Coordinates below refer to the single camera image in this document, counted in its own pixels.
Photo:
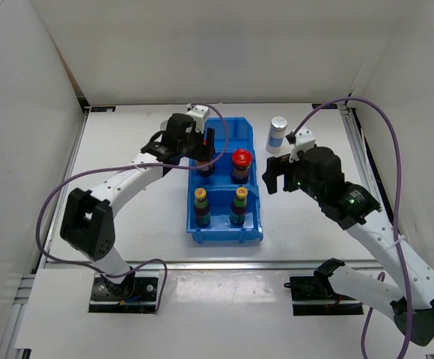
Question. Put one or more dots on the left black corner label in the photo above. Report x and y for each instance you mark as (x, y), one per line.
(103, 109)

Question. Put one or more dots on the black corner label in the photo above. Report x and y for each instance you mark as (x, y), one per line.
(103, 109)
(321, 105)

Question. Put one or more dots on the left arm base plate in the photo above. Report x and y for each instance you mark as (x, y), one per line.
(137, 297)

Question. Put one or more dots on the yellow-cap sauce bottle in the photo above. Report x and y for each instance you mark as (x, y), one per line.
(239, 206)
(201, 207)

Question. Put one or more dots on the red-lid sauce jar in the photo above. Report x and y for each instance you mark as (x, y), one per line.
(241, 163)
(205, 169)

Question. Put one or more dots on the blue bin near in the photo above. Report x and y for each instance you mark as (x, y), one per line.
(220, 228)

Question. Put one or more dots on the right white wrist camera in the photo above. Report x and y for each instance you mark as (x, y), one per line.
(302, 140)

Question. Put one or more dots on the blue bin middle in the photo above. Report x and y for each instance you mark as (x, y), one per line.
(221, 177)

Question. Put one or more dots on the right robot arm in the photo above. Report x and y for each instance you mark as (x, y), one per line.
(409, 301)

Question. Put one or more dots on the right side aluminium rail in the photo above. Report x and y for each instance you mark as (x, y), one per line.
(370, 178)

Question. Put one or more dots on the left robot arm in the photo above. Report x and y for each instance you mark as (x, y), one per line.
(88, 222)

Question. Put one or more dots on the left side aluminium rail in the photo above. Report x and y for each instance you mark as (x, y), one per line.
(26, 281)

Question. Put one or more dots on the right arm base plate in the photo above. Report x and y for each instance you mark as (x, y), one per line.
(310, 299)

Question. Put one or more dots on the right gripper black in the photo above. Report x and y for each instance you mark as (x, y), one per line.
(276, 167)

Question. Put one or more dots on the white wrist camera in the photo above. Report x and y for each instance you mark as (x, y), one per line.
(200, 114)
(302, 140)

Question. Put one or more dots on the aluminium table edge rail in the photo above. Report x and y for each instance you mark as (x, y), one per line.
(234, 265)

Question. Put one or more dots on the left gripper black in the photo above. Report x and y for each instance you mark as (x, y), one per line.
(204, 152)

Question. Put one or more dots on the blue bin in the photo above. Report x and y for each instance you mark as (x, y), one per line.
(221, 177)
(240, 133)
(220, 228)

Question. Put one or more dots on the blue bin far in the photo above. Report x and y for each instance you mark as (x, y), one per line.
(240, 133)

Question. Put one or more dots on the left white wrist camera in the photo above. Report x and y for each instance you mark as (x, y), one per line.
(200, 114)

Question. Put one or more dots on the silver-capped spice shaker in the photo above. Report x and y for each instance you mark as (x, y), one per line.
(277, 130)

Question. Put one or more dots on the right black corner label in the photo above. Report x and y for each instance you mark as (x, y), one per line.
(321, 105)

